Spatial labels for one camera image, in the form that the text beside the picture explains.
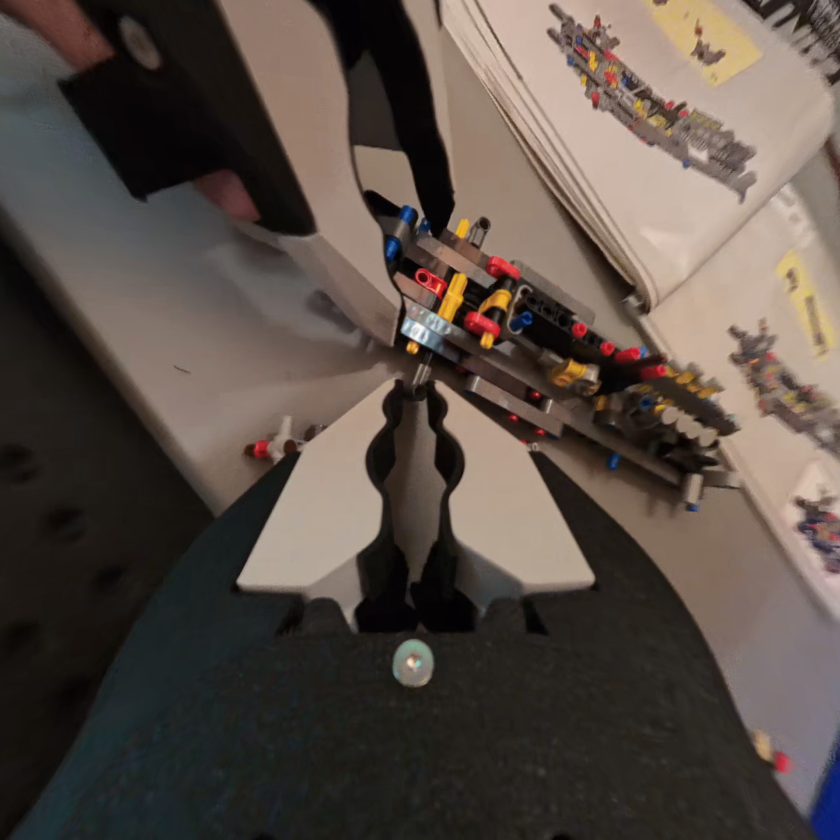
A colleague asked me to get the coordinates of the grey lego connector red pin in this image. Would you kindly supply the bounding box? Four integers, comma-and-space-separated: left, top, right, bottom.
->
244, 415, 327, 462

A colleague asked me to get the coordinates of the tan and red lego piece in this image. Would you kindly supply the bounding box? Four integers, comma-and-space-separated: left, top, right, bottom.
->
750, 727, 793, 774

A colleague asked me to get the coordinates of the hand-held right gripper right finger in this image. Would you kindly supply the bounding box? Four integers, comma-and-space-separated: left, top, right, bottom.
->
425, 379, 597, 616

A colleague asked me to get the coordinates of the grey lego chassis assembly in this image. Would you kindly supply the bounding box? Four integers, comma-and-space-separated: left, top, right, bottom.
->
364, 190, 746, 513

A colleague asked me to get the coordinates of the open instruction booklet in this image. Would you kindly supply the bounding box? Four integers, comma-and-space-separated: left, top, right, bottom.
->
438, 0, 840, 621

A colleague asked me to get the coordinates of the person's left hand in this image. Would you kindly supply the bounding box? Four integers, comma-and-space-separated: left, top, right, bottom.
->
5, 0, 261, 224

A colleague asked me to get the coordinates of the blue plastic bin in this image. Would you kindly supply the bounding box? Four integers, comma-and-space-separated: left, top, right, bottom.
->
809, 740, 840, 840

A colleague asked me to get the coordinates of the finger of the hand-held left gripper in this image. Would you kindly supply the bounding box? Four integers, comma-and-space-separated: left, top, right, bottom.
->
310, 0, 455, 232
220, 0, 404, 347

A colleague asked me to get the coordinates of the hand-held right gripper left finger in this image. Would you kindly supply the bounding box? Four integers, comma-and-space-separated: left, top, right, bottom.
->
236, 378, 421, 614

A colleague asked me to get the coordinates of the black lego axle grey bush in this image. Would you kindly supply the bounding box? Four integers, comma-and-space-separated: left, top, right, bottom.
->
410, 348, 439, 400

